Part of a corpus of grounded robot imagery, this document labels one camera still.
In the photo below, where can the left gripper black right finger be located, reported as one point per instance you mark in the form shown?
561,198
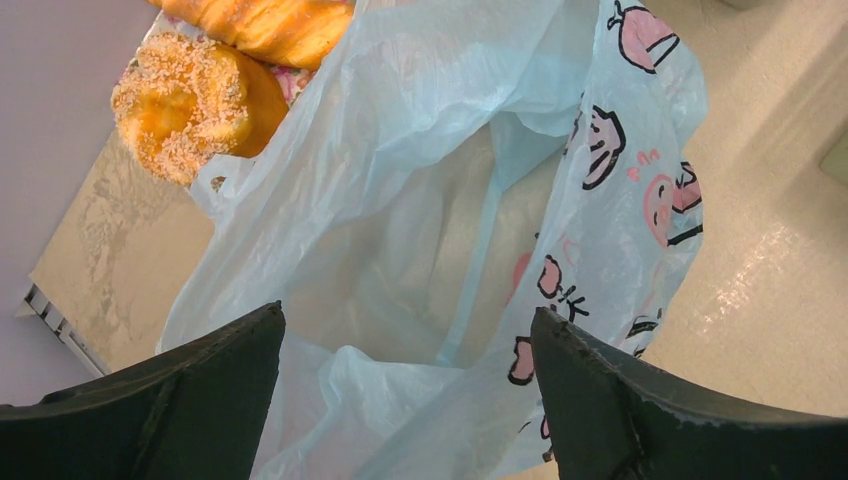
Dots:
610,415

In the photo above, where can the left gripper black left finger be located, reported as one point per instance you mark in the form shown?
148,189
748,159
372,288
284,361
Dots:
193,412

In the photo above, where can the blue printed plastic bag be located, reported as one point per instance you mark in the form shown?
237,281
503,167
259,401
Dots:
452,167

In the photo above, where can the bread baguette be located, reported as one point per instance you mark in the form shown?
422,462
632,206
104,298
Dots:
291,33

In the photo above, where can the orange bundt cake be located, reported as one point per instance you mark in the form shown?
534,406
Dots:
185,100

